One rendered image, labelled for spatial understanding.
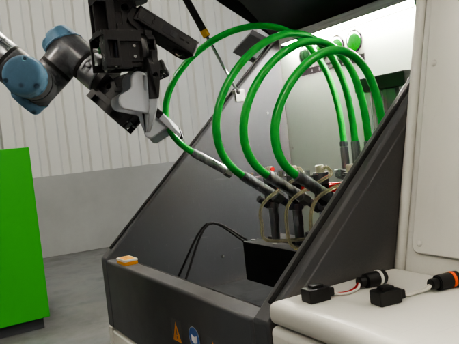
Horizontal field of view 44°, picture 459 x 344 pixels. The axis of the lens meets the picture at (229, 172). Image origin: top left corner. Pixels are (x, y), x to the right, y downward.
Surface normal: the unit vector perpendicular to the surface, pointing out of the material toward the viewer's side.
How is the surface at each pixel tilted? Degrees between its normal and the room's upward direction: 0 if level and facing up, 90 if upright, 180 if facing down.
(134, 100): 93
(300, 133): 90
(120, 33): 90
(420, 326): 0
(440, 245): 76
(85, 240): 90
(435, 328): 0
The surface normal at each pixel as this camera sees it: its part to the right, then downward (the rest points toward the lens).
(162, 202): 0.50, 0.00
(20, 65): 0.14, 0.04
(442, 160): -0.86, -0.12
